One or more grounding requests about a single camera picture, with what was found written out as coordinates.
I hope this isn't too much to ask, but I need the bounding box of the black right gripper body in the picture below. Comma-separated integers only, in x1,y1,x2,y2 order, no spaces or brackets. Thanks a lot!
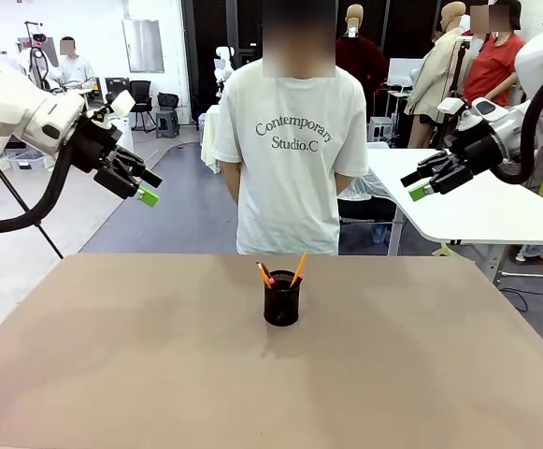
447,132,507,175

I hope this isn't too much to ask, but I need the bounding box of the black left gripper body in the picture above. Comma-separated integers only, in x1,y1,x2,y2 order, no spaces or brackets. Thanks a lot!
66,113,125,175

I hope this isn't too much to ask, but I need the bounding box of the yellow pencil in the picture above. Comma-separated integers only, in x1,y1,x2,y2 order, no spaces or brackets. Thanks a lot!
289,251,309,289

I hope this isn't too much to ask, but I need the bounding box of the person's right forearm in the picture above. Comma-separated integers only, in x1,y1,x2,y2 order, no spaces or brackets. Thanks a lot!
220,160,244,206

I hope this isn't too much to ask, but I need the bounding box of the person's left forearm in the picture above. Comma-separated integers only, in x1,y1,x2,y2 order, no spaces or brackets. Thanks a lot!
335,168,363,196

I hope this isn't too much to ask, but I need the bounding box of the black mesh pen holder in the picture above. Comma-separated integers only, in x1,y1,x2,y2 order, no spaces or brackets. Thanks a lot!
263,269,302,327

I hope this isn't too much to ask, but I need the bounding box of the grey plastic stool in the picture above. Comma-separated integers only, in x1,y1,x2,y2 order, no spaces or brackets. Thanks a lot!
154,109,180,139

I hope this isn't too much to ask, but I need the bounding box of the grey metal box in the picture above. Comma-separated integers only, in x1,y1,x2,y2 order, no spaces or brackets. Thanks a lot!
367,116,396,142

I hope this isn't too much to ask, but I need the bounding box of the clear plastic storage bin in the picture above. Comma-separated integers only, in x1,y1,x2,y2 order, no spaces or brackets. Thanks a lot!
7,148,53,173

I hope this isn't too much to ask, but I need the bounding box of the black office chair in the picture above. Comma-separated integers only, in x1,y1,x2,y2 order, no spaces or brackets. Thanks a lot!
128,80,154,131

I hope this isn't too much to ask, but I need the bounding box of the person in light grey top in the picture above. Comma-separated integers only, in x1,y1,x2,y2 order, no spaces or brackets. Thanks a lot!
48,36,98,91

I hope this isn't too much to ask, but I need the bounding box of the table with white cloth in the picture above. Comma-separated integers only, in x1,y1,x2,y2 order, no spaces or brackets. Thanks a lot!
199,103,225,175

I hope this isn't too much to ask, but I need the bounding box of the person in red shirt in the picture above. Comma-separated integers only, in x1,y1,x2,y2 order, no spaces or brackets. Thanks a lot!
461,0,528,109

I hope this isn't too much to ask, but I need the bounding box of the tall tripod stand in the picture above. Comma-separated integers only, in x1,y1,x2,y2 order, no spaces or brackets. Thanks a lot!
448,33,486,102

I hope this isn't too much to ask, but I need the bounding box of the mannequin in beige coat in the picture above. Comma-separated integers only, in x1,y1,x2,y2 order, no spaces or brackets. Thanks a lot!
403,1,472,151

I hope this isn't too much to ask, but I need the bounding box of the black tripod leg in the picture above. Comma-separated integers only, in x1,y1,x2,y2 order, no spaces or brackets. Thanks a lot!
0,162,65,260

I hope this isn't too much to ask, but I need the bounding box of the mannequin in dark red top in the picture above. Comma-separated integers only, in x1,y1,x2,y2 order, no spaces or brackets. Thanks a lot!
335,4,391,111

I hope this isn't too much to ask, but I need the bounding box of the person in white t-shirt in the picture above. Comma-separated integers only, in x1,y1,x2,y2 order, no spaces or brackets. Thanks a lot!
211,0,371,257

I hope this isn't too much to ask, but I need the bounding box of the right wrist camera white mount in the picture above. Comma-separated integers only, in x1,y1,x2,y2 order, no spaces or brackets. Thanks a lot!
436,95,481,134

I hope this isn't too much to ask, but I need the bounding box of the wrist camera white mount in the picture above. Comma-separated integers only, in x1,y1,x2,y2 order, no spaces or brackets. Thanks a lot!
87,89,137,130
436,95,481,134

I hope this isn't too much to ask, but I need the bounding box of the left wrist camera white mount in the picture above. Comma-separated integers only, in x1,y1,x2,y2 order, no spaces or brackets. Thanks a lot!
87,89,137,130

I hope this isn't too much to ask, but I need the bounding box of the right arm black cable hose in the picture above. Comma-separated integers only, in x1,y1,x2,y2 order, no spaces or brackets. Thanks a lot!
489,65,543,185

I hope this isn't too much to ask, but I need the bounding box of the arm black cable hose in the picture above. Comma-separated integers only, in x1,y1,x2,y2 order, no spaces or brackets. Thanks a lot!
489,65,543,185
0,139,75,234

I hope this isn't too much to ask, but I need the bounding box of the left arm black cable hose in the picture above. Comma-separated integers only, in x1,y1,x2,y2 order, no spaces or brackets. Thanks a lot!
0,139,75,234

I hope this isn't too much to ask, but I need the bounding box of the white robot with black cables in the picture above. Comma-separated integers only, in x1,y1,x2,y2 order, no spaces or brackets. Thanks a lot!
16,20,52,91

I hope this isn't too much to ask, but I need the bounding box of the grey wall board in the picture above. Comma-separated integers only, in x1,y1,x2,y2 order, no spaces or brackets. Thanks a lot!
121,19,165,74

